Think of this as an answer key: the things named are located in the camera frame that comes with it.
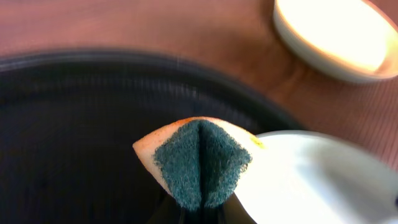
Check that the green yellow sponge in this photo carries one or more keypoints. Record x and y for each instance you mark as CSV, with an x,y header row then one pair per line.
x,y
199,161

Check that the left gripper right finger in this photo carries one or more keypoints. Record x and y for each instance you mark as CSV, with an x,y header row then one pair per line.
x,y
232,212

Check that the black round tray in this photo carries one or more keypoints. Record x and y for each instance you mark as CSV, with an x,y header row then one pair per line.
x,y
69,120

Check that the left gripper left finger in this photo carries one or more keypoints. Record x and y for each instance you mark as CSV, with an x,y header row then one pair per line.
x,y
168,212

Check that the light blue plate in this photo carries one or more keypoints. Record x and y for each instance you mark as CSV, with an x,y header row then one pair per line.
x,y
311,62
306,177

